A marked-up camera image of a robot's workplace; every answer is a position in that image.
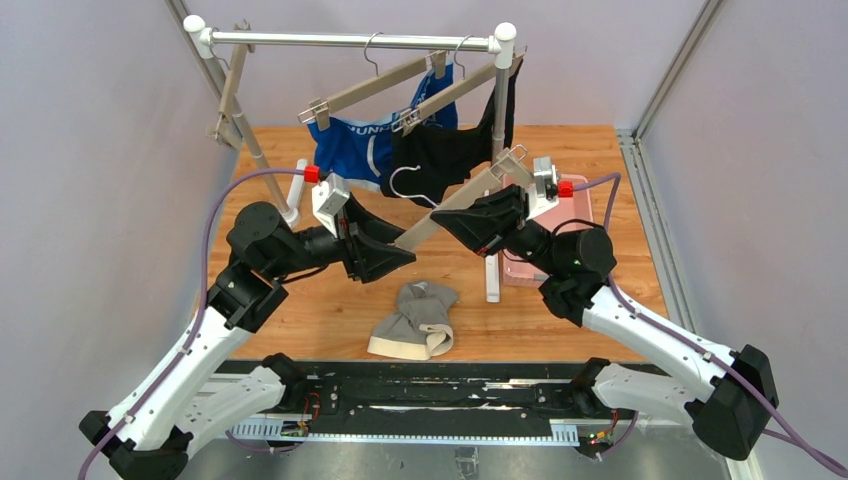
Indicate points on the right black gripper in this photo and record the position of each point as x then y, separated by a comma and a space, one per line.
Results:
510, 216

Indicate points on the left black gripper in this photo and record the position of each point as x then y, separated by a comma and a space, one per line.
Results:
354, 250

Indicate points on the beige clip hanger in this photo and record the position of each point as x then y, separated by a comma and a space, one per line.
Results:
509, 162

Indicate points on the grey underwear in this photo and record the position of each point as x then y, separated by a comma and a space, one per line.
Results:
419, 328

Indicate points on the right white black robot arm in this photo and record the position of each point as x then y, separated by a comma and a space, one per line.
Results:
727, 397

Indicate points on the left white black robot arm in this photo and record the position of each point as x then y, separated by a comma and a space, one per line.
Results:
161, 425

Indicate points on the black underwear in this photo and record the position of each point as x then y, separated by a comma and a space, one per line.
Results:
429, 159

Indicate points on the blue underwear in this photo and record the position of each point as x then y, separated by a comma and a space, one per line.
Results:
361, 151

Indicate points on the beige hanger with black underwear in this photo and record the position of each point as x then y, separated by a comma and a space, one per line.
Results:
501, 45

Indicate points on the beige hanger with blue underwear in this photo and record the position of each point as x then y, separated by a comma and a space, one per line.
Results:
321, 109

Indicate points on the empty beige hanger far left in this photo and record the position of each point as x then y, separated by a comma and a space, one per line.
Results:
224, 132

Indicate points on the pink plastic basket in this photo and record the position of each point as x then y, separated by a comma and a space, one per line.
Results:
520, 274

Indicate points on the white silver clothes rack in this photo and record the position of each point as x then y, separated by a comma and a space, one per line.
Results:
214, 47

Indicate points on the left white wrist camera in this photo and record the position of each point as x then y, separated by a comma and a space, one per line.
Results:
329, 195

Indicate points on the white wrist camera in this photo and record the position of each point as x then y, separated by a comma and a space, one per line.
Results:
543, 193
329, 195

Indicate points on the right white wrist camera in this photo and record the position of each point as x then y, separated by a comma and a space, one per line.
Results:
543, 193

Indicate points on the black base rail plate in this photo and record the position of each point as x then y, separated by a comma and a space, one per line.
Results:
443, 399

